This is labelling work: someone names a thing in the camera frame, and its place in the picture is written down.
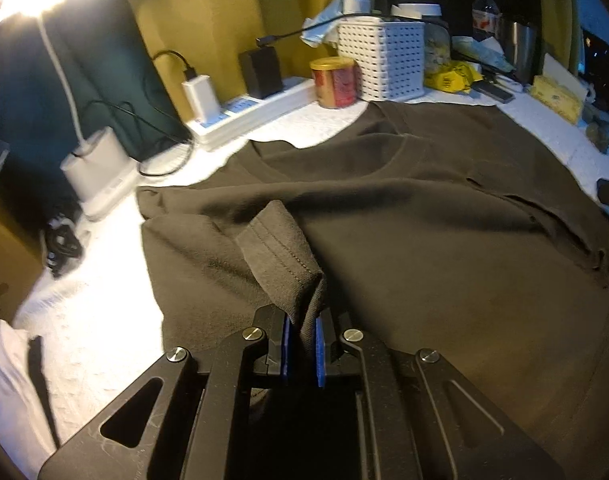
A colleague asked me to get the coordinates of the red yellow tin can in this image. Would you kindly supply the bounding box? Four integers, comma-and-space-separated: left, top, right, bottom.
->
310, 56, 358, 110

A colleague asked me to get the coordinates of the white folded garment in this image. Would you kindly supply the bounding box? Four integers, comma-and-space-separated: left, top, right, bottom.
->
0, 320, 60, 479

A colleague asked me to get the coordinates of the white desk lamp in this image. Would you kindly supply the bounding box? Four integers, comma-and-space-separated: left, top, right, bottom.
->
0, 0, 136, 221

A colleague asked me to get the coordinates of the black phone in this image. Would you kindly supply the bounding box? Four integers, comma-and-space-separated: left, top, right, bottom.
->
472, 79, 515, 104

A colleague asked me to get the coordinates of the yellow snack package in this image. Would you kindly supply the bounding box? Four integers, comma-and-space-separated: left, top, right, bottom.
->
424, 61, 483, 93

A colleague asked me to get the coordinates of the white usb charger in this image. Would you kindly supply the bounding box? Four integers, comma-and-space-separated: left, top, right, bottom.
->
182, 75, 221, 124

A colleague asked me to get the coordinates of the black bundled cable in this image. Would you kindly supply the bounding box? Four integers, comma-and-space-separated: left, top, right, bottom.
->
43, 213, 86, 279

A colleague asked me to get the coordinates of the yellow tissue box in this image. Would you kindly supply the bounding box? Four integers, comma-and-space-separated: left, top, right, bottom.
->
529, 75, 582, 125

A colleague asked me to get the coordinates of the black charger cable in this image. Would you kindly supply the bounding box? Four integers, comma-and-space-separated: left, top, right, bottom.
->
255, 12, 451, 49

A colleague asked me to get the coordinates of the plastic water bottle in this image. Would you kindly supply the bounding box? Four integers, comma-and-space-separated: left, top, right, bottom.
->
472, 0, 501, 41

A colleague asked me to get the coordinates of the black power adapter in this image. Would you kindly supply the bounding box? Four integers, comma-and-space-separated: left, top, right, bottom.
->
238, 47, 284, 100

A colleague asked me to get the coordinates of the white power strip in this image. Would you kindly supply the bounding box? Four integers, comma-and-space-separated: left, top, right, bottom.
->
186, 77, 315, 151

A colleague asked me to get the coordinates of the dark olive t-shirt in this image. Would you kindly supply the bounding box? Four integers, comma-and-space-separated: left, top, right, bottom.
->
136, 102, 609, 479

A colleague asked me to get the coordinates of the white perforated plastic basket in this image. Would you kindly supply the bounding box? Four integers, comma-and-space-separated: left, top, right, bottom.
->
338, 18, 425, 102

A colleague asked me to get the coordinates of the white textured bed cover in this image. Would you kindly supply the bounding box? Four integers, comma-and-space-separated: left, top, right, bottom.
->
13, 93, 609, 443

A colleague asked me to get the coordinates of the stainless steel cup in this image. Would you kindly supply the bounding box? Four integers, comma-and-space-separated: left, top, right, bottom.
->
501, 21, 537, 84

